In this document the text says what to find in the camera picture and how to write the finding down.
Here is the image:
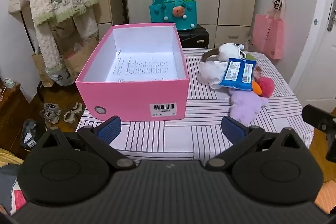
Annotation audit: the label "pink tote bag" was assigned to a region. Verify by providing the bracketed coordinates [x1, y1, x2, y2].
[252, 0, 285, 60]

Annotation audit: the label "printed paper sheet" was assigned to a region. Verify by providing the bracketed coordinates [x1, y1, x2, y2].
[105, 49, 179, 82]

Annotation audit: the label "blue snack packet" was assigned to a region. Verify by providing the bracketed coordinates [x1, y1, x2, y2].
[219, 58, 257, 90]

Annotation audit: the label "grey shoes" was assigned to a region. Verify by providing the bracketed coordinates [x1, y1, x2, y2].
[40, 103, 62, 124]

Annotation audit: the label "white plush with brown tail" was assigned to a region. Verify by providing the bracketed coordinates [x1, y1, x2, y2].
[202, 42, 247, 63]

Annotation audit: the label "red pompom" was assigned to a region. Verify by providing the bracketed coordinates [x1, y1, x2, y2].
[256, 77, 275, 98]

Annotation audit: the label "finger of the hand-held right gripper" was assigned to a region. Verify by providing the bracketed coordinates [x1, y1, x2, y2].
[302, 105, 336, 133]

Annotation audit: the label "brown paper bag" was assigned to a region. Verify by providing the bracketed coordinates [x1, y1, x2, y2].
[63, 38, 99, 80]
[32, 52, 53, 86]

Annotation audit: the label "black clothes rack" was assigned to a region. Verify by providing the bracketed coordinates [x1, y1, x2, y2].
[16, 0, 46, 102]

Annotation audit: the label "beige fluffy slipper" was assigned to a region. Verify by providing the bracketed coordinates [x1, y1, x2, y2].
[63, 102, 84, 123]

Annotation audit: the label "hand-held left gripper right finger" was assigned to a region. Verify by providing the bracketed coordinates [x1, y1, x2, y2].
[205, 115, 307, 170]

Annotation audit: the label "pink cardboard box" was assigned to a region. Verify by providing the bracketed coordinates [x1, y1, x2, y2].
[75, 22, 190, 122]

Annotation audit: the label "white door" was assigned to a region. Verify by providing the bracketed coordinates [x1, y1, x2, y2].
[289, 0, 336, 119]

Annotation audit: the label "orange ball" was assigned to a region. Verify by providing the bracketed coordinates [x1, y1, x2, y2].
[251, 81, 263, 94]

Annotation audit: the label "floral scrunchie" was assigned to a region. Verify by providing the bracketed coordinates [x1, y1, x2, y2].
[252, 65, 263, 80]

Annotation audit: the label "black suitcase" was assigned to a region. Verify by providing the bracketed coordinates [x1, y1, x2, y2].
[178, 25, 210, 48]

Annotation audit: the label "silver door handle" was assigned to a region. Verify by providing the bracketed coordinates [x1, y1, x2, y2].
[328, 0, 336, 31]

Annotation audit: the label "black plastic bag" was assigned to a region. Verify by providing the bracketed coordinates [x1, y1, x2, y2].
[20, 119, 46, 149]

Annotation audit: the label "purple plush toy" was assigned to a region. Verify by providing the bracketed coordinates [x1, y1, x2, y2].
[228, 88, 269, 125]

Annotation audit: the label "teal felt handbag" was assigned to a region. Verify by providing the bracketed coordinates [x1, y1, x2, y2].
[149, 0, 198, 31]

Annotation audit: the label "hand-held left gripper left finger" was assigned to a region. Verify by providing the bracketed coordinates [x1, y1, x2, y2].
[34, 115, 137, 170]

